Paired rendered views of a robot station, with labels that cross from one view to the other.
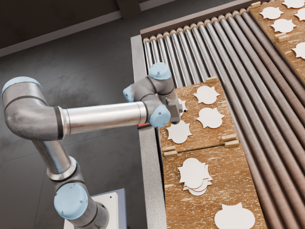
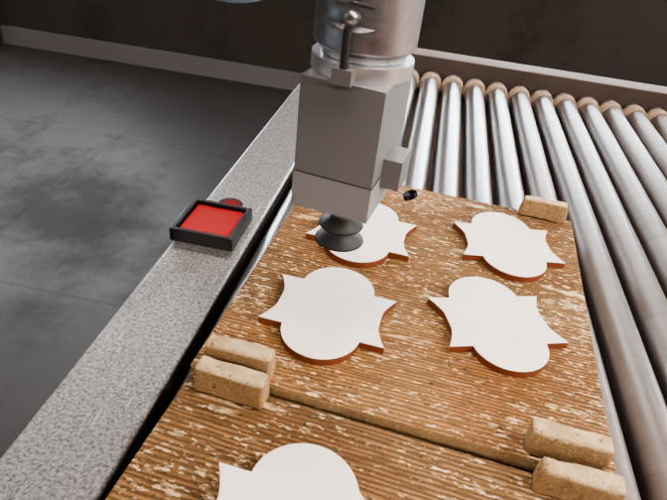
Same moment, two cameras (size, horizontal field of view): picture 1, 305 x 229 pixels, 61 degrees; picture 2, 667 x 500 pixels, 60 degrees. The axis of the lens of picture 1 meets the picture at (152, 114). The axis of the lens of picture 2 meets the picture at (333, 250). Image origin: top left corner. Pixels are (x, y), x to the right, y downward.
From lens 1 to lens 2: 0.72 m
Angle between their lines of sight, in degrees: 13
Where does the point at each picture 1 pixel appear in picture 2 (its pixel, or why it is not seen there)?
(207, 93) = (511, 240)
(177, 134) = (317, 318)
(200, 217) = not seen: outside the picture
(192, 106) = (434, 255)
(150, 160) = (121, 370)
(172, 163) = (211, 434)
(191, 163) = (308, 479)
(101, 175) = (30, 409)
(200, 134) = (425, 366)
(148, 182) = (20, 472)
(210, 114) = (503, 309)
